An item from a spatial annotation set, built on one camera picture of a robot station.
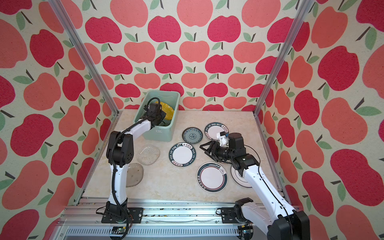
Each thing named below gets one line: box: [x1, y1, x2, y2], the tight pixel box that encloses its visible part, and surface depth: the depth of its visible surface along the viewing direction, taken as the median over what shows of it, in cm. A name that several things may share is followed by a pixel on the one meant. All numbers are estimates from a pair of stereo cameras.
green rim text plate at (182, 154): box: [168, 142, 197, 168], surface depth 98 cm
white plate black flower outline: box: [230, 165, 252, 188], surface depth 87 cm
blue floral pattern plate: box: [182, 127, 204, 144], surface depth 109 cm
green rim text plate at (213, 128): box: [204, 122, 229, 141], surface depth 113 cm
